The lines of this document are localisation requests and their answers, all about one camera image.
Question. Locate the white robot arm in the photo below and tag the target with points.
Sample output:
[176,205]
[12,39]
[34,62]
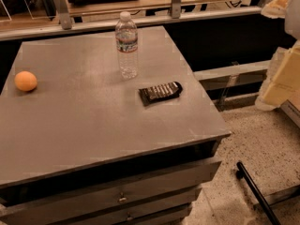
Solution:
[292,19]

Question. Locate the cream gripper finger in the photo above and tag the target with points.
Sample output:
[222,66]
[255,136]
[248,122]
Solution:
[282,78]
[276,9]

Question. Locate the black rxbar chocolate wrapper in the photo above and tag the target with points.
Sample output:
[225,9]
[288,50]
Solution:
[161,92]

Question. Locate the grey drawer cabinet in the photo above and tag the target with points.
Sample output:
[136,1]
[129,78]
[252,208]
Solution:
[84,125]

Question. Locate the clear plastic water bottle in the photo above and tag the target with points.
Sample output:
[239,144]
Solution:
[126,35]

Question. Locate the black floor bar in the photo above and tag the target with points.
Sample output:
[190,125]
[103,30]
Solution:
[243,173]

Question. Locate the grey drawer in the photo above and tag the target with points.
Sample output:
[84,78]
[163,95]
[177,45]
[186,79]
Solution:
[142,210]
[107,197]

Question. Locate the lower grey drawer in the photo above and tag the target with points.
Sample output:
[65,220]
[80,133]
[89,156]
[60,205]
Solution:
[142,210]

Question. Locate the orange fruit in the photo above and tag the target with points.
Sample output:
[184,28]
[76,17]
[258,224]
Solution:
[26,81]

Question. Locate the metal railing frame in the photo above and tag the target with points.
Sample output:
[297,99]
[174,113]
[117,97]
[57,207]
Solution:
[152,12]

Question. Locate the upper grey drawer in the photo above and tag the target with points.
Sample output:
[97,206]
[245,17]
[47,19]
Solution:
[107,197]

